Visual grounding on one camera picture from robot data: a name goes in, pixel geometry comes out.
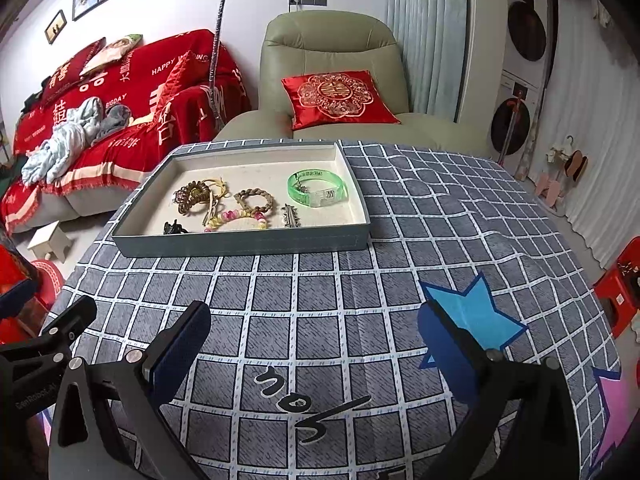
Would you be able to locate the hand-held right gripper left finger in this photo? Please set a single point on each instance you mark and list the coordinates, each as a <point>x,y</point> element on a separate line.
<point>175,360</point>

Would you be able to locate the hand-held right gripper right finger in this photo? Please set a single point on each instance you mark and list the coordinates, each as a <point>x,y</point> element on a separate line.
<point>445,355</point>

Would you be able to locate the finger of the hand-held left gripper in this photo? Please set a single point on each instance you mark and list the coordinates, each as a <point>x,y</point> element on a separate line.
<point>17,297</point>
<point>70,320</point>

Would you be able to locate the black hair claw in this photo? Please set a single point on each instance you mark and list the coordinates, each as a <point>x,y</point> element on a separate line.
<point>175,227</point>

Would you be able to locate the grey tray with beige inside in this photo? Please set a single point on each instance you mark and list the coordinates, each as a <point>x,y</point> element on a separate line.
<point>330,217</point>

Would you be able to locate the silver hair clip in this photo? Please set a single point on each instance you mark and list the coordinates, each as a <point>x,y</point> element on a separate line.
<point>290,216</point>

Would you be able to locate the green translucent bangle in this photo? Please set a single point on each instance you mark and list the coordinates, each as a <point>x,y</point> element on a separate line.
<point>320,174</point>

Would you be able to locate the red box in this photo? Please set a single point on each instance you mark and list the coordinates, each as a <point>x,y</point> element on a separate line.
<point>12,265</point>

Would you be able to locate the round red mat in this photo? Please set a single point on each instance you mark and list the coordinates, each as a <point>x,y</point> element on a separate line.
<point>50,280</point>

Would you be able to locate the blue star sticker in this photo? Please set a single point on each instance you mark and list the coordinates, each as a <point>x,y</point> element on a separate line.
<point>480,310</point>

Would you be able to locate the small white stool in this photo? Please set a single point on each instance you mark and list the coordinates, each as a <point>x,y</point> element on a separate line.
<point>50,240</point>

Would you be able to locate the grey sofa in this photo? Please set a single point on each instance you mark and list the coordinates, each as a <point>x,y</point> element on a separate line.
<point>75,205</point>

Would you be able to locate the dark green cloth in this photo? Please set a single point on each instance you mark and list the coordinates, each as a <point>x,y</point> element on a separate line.
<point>9,180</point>

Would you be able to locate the grey checkered tablecloth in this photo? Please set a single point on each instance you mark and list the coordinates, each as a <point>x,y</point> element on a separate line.
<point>320,305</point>

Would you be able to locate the light blue clothes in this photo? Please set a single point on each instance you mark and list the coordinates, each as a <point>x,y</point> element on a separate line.
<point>60,145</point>

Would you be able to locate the pink star sticker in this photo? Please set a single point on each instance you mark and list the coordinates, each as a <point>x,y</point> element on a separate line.
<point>612,410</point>

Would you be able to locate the red plastic stool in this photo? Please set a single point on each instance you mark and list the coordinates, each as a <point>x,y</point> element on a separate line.
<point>617,285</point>

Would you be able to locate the pink slippers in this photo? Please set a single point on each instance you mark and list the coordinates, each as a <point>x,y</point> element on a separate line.
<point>549,191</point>

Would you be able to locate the grey garment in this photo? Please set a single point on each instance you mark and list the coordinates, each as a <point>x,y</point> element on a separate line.
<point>115,122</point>

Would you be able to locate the dark slippers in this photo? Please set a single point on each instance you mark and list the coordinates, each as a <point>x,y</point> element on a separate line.
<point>576,166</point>

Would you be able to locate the dark red embroidered pillow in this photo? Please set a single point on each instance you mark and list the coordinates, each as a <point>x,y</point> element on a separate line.
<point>70,72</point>

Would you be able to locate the white washing machine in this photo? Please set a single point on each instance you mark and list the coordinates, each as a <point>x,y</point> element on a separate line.
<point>507,125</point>

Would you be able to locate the red satin pillow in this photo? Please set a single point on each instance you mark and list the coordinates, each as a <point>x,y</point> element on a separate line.
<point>172,90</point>

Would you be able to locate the red covered sofa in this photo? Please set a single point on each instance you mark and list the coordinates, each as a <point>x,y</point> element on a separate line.
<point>150,75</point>

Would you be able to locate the white and green photo pillow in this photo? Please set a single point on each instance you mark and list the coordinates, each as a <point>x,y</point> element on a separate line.
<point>112,52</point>

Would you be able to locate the small black framed photo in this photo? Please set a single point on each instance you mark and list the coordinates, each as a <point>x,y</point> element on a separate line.
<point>55,26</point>

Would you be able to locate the red embroidered cushion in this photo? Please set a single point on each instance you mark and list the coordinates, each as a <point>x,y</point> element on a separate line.
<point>340,100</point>

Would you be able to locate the white curtain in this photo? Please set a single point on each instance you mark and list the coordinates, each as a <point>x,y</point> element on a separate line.
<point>590,110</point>

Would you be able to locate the light blue pleated curtain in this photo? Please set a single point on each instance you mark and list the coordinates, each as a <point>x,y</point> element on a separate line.
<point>425,35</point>

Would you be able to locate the gooseneck phone holder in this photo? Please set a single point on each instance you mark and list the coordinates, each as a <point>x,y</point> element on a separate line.
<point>217,35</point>

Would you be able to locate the white dryer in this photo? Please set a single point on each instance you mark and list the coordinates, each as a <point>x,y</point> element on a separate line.
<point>525,30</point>

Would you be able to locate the light green recliner armchair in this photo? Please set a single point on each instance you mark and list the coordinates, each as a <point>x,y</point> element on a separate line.
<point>325,40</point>

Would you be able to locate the black wall socket panel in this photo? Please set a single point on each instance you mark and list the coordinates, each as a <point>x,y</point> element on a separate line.
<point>312,0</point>

